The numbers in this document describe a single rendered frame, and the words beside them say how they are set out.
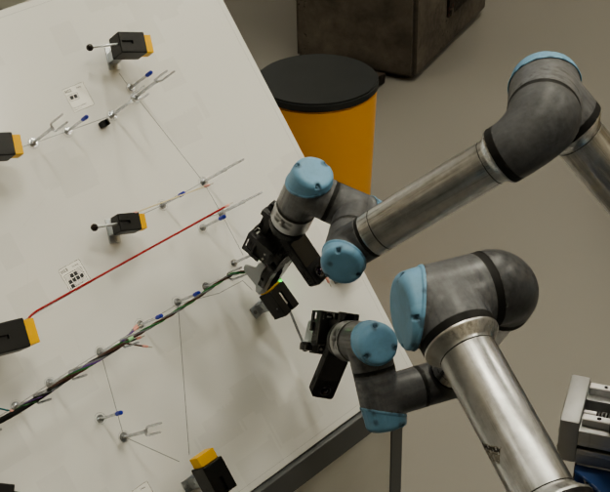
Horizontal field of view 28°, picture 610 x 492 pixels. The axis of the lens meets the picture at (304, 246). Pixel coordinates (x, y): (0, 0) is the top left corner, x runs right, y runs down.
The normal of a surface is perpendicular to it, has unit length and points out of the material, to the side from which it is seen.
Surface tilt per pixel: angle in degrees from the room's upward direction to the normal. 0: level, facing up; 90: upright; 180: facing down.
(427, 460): 0
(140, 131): 53
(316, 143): 93
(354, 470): 90
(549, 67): 4
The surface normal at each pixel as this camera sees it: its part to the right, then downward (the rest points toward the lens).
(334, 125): 0.29, 0.54
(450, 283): 0.11, -0.62
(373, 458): 0.73, 0.35
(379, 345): 0.33, -0.04
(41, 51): 0.57, -0.24
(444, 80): -0.02, -0.85
